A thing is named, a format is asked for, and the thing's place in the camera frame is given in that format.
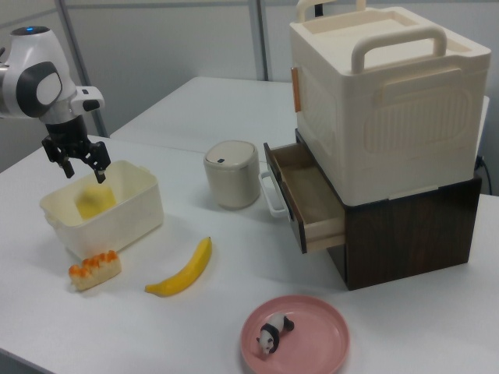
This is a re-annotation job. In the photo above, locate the wooden drawer with white handle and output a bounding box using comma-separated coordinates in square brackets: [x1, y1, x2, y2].
[259, 142, 347, 255]

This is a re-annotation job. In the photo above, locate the cream open plastic box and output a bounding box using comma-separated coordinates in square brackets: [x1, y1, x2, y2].
[39, 159, 164, 260]

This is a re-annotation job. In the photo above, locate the yellow cube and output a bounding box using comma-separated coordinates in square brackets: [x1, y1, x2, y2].
[73, 185, 118, 221]

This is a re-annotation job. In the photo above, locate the cream lidded trash can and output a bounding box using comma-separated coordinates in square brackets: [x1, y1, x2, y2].
[203, 139, 261, 210]

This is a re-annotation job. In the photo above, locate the pink round plate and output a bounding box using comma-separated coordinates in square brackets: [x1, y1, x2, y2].
[239, 295, 351, 374]

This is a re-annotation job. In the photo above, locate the dark wooden cabinet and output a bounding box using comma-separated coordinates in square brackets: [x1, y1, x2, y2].
[295, 128, 483, 291]

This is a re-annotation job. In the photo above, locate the black cable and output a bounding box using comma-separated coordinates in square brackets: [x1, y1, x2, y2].
[476, 154, 493, 196]

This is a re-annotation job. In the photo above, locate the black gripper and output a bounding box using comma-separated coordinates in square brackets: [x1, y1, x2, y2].
[41, 115, 111, 184]

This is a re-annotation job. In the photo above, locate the salmon sushi toy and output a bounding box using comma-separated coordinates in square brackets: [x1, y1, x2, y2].
[68, 249, 122, 292]

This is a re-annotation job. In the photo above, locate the yellow banana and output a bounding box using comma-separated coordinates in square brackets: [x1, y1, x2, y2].
[144, 236, 214, 298]

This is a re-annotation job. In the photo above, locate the cream storage box with handle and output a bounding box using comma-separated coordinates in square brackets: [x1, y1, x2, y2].
[288, 0, 491, 206]

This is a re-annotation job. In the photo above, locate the small panda figurine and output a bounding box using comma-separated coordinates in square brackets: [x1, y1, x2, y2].
[256, 313, 296, 358]

